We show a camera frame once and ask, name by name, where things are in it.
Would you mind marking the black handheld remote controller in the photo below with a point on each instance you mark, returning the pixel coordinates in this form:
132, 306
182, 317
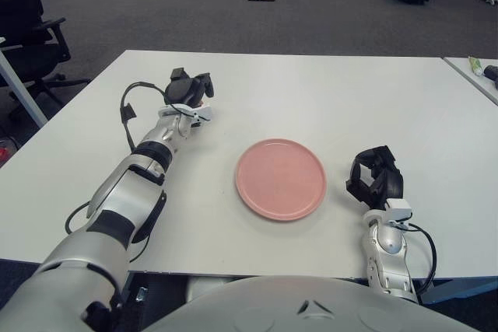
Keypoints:
492, 71

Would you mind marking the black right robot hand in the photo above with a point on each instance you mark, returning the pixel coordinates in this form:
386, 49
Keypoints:
393, 182

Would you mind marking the grey desk leg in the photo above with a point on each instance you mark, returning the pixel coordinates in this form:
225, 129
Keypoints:
21, 91

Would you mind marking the black office chair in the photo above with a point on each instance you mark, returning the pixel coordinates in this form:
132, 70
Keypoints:
23, 52

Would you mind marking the small red object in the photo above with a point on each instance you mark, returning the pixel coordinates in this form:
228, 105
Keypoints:
3, 157

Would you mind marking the grey robot torso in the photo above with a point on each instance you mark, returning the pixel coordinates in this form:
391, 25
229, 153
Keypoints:
272, 305

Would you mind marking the pink round plate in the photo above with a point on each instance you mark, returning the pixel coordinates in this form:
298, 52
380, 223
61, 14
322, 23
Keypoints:
281, 179

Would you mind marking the green tube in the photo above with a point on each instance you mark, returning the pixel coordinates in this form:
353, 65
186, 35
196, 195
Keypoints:
475, 65

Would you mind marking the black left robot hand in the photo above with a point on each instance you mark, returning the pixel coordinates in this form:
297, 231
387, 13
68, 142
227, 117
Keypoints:
183, 89

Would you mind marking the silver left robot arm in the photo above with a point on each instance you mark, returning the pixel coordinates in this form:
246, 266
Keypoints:
128, 192

